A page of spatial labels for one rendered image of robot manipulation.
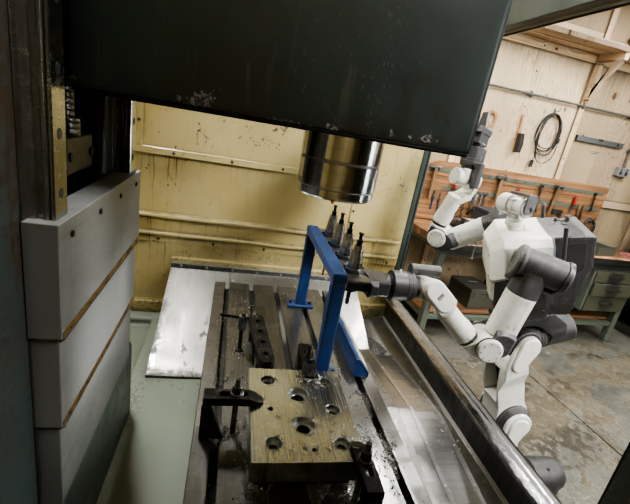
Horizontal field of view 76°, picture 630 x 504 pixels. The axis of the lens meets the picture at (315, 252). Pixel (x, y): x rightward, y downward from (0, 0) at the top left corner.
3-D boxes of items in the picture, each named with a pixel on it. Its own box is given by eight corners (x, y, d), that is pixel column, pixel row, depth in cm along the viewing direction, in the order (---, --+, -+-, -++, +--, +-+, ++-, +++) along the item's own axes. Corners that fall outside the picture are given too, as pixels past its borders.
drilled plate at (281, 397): (332, 386, 108) (336, 371, 106) (363, 480, 81) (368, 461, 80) (246, 384, 103) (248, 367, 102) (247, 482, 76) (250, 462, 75)
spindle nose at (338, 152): (294, 181, 90) (303, 126, 86) (364, 193, 92) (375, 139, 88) (296, 196, 75) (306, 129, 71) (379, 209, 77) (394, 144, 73)
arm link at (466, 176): (472, 160, 166) (464, 187, 168) (453, 154, 161) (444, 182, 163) (494, 162, 156) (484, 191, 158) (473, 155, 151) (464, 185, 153)
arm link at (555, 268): (543, 299, 123) (566, 259, 118) (548, 309, 114) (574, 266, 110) (504, 283, 126) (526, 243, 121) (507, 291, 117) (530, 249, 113)
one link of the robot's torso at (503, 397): (505, 407, 175) (520, 312, 159) (532, 439, 159) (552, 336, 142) (472, 413, 173) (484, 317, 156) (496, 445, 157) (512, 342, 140)
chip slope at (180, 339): (346, 323, 212) (356, 278, 204) (392, 420, 147) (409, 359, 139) (168, 311, 193) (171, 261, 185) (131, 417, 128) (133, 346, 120)
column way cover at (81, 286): (135, 352, 114) (142, 170, 98) (69, 510, 70) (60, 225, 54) (117, 352, 113) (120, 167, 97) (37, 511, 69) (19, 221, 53)
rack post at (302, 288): (310, 303, 163) (323, 233, 154) (313, 309, 158) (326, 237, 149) (286, 301, 161) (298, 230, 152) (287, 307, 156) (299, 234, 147)
